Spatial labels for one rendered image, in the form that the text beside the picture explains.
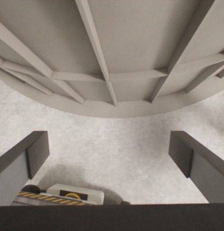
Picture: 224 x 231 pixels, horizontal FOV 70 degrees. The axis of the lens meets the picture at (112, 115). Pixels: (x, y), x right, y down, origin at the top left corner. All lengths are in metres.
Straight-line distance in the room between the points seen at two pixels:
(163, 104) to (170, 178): 0.38
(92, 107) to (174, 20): 0.65
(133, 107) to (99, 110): 0.18
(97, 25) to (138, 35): 0.09
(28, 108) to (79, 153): 0.42
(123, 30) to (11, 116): 0.92
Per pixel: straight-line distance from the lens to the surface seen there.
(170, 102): 0.91
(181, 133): 0.16
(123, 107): 0.88
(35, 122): 1.04
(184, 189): 0.96
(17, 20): 0.39
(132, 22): 0.34
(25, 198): 0.70
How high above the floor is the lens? 0.89
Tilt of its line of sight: 79 degrees down
